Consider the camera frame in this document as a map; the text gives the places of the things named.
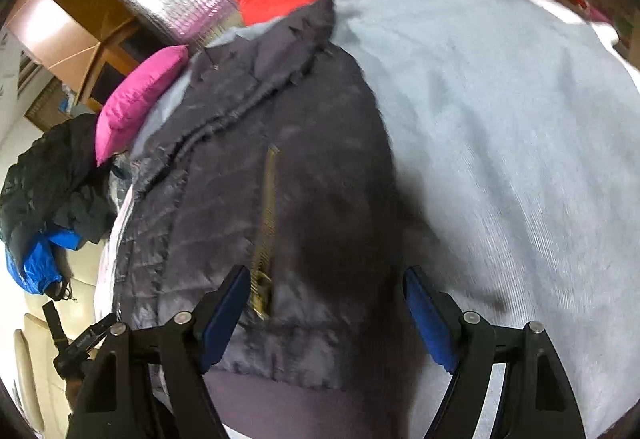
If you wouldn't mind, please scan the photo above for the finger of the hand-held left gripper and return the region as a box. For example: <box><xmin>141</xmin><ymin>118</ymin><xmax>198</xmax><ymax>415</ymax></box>
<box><xmin>75</xmin><ymin>313</ymin><xmax>117</xmax><ymax>350</ymax></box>

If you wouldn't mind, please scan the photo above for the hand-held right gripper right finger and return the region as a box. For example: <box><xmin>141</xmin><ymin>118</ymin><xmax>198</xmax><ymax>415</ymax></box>
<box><xmin>402</xmin><ymin>265</ymin><xmax>586</xmax><ymax>439</ymax></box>

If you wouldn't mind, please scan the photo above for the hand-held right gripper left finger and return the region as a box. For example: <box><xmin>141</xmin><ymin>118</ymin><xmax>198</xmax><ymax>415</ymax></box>
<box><xmin>65</xmin><ymin>264</ymin><xmax>252</xmax><ymax>439</ymax></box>

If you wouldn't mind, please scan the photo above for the dark grey quilted jacket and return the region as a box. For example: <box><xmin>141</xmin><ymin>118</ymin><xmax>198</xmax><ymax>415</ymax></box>
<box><xmin>111</xmin><ymin>0</ymin><xmax>451</xmax><ymax>439</ymax></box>

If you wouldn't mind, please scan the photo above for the cream sofa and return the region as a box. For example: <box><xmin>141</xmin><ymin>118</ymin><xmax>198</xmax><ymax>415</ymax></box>
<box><xmin>12</xmin><ymin>239</ymin><xmax>111</xmax><ymax>430</ymax></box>

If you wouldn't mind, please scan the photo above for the blue garment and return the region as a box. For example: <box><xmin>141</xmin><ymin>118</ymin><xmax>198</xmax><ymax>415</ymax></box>
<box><xmin>5</xmin><ymin>226</ymin><xmax>86</xmax><ymax>295</ymax></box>

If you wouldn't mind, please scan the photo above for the dark grey garment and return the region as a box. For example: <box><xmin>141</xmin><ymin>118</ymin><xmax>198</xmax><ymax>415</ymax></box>
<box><xmin>52</xmin><ymin>189</ymin><xmax>118</xmax><ymax>245</ymax></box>

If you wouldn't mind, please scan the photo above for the black puffer jacket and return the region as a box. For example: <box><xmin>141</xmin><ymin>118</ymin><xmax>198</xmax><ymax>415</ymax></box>
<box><xmin>0</xmin><ymin>114</ymin><xmax>121</xmax><ymax>260</ymax></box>

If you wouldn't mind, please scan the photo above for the light grey blanket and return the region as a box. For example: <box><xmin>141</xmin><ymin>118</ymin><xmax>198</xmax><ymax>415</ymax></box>
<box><xmin>95</xmin><ymin>0</ymin><xmax>640</xmax><ymax>439</ymax></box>

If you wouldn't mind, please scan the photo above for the pink pillow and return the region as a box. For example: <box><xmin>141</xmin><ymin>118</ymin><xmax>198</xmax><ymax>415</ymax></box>
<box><xmin>95</xmin><ymin>44</ymin><xmax>190</xmax><ymax>166</ymax></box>

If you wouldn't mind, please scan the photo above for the wooden window screen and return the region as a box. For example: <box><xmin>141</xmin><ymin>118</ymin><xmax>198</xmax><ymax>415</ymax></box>
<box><xmin>20</xmin><ymin>84</ymin><xmax>73</xmax><ymax>130</ymax></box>

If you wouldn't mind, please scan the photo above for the wooden cabinet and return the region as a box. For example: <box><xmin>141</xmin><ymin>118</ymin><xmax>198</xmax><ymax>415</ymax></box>
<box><xmin>7</xmin><ymin>0</ymin><xmax>166</xmax><ymax>115</ymax></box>

